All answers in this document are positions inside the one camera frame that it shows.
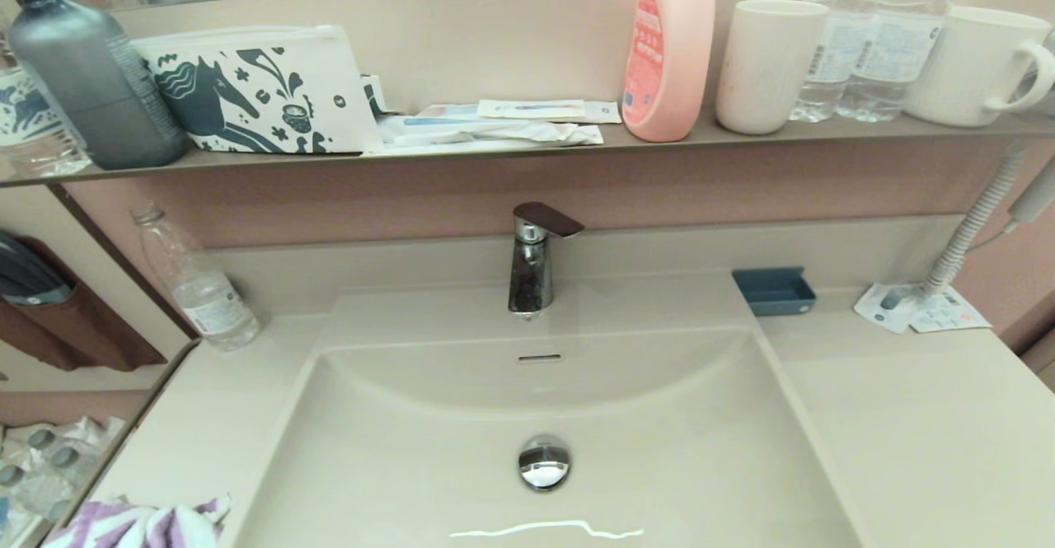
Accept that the clear water bottle without cap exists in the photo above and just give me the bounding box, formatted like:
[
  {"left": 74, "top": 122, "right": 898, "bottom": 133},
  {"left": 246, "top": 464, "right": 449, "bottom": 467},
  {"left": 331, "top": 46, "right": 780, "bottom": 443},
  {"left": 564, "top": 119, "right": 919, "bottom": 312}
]
[{"left": 130, "top": 202, "right": 263, "bottom": 353}]

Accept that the long flat white packet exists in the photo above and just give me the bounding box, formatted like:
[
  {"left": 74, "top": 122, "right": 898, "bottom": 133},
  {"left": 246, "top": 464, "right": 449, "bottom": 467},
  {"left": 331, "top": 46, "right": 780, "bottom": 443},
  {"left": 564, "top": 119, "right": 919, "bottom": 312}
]
[{"left": 363, "top": 138, "right": 607, "bottom": 157}]

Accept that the white pouch blue horse print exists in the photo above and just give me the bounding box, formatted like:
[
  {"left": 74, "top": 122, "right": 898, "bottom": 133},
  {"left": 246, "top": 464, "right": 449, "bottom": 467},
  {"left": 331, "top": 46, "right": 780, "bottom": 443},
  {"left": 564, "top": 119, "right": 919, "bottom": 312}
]
[{"left": 132, "top": 24, "right": 384, "bottom": 156}]

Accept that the white sachet blue print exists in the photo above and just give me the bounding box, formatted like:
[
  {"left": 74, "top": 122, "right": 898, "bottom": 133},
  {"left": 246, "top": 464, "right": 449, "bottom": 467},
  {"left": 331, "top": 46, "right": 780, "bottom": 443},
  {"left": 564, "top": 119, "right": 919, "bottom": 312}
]
[{"left": 853, "top": 283, "right": 924, "bottom": 335}]

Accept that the brown wall holder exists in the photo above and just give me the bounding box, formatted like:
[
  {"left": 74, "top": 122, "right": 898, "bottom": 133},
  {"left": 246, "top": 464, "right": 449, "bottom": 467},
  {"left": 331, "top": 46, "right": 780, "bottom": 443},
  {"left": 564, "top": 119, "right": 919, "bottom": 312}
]
[{"left": 0, "top": 235, "right": 168, "bottom": 373}]

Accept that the white coiled cord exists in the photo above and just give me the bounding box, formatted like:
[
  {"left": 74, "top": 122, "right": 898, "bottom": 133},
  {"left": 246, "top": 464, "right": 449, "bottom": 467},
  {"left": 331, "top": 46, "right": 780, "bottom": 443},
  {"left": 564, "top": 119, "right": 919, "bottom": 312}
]
[{"left": 919, "top": 148, "right": 1027, "bottom": 297}]

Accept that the chrome sink drain stopper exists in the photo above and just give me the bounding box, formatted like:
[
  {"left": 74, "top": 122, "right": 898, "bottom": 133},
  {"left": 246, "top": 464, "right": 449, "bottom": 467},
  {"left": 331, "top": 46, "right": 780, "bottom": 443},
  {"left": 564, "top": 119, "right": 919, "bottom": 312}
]
[{"left": 518, "top": 434, "right": 572, "bottom": 493}]

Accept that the clear water bottle white label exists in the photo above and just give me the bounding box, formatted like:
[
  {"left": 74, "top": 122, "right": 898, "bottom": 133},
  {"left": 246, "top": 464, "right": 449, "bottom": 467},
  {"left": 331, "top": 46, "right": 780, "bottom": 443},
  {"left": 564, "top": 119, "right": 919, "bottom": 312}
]
[
  {"left": 787, "top": 0, "right": 887, "bottom": 124},
  {"left": 837, "top": 0, "right": 973, "bottom": 124}
]

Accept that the plastic wrapped water bottle pack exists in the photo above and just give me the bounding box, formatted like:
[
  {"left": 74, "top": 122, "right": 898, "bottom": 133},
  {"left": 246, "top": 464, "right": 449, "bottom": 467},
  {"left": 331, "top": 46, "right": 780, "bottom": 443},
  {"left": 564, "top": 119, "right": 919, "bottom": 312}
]
[{"left": 0, "top": 415, "right": 129, "bottom": 545}]

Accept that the white sachet red mark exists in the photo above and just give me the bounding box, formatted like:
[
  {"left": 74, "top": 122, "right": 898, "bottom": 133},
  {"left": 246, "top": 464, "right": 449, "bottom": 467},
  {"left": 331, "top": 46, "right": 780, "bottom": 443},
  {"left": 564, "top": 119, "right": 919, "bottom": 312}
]
[{"left": 911, "top": 288, "right": 992, "bottom": 335}]

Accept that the chrome faucet lever handle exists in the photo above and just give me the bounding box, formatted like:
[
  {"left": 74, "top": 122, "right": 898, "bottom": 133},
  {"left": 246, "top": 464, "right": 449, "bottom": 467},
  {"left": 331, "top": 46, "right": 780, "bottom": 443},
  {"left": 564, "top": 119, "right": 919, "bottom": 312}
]
[{"left": 513, "top": 202, "right": 586, "bottom": 240}]

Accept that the white tumbler cup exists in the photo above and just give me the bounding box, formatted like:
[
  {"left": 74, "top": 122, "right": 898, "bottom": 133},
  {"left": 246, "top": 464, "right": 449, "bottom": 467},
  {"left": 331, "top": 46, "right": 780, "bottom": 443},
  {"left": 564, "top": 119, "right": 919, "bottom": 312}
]
[{"left": 715, "top": 0, "right": 831, "bottom": 136}]

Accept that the dark grey item in holder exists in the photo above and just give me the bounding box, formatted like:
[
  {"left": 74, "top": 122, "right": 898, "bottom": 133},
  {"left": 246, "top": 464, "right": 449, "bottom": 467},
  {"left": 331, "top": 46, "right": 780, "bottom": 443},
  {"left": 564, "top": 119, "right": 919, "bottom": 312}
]
[{"left": 0, "top": 229, "right": 75, "bottom": 308}]

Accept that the crumpled white toothbrush wrapper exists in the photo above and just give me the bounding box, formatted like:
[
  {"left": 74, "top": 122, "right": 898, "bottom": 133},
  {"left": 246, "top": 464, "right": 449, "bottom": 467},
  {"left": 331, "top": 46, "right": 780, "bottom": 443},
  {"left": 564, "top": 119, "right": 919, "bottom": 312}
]
[{"left": 377, "top": 114, "right": 605, "bottom": 148}]

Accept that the white mug with handle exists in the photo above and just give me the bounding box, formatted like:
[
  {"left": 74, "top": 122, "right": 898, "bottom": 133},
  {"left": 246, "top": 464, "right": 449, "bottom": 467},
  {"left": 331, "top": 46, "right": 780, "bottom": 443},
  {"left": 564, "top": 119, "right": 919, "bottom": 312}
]
[{"left": 903, "top": 6, "right": 1055, "bottom": 129}]

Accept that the white hair dryer handle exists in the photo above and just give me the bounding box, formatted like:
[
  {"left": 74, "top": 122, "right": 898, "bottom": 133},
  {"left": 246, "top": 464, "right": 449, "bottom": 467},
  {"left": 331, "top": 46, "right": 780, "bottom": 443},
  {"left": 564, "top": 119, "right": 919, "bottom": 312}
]
[{"left": 1007, "top": 157, "right": 1055, "bottom": 226}]

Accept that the small white blue box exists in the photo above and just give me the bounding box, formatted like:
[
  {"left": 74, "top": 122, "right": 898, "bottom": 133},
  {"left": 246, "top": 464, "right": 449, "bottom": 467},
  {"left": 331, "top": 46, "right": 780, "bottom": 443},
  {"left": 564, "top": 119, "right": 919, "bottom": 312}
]
[{"left": 360, "top": 74, "right": 392, "bottom": 118}]

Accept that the grey bottle teal cap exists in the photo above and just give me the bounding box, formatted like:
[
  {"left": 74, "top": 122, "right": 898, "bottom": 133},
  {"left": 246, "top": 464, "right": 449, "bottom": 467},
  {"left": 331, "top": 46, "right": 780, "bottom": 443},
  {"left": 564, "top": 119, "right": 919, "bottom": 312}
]
[{"left": 0, "top": 0, "right": 190, "bottom": 171}]

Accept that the flat white blue packet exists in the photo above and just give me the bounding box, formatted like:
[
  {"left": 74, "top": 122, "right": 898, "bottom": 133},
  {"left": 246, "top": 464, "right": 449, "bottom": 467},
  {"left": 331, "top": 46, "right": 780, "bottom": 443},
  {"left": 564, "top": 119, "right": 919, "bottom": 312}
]
[{"left": 416, "top": 101, "right": 623, "bottom": 125}]

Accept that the chrome faucet body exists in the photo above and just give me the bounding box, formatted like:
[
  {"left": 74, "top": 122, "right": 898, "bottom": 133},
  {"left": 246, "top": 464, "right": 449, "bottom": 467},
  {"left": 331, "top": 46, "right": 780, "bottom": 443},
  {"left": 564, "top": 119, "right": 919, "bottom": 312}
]
[{"left": 507, "top": 222, "right": 555, "bottom": 322}]

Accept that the purple white striped towel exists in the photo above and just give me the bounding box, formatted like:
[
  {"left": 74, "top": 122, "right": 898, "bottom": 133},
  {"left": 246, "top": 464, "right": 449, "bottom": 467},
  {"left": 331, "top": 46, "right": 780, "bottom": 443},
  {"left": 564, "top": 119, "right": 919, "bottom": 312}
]
[{"left": 41, "top": 494, "right": 232, "bottom": 548}]

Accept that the blue soap dish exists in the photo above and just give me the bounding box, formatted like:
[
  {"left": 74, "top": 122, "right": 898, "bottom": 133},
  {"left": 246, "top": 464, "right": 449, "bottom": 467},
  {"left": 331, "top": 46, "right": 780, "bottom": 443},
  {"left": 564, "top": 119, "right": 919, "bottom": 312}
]
[{"left": 732, "top": 266, "right": 818, "bottom": 318}]

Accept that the beige sink basin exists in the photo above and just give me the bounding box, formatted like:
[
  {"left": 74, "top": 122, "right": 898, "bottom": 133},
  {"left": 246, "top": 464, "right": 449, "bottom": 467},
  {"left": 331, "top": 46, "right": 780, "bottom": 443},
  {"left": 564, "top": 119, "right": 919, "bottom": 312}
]
[{"left": 231, "top": 274, "right": 866, "bottom": 548}]

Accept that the grey wall shelf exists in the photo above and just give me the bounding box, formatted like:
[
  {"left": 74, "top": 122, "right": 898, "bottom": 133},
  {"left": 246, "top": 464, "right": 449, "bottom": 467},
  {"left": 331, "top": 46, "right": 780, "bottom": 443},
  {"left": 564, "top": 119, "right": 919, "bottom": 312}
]
[{"left": 0, "top": 111, "right": 1055, "bottom": 189}]

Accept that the pink lotion bottle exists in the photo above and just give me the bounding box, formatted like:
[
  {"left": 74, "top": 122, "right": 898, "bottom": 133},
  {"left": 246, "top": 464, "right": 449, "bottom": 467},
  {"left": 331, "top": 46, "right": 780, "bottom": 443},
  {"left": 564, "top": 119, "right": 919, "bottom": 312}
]
[{"left": 621, "top": 0, "right": 718, "bottom": 143}]

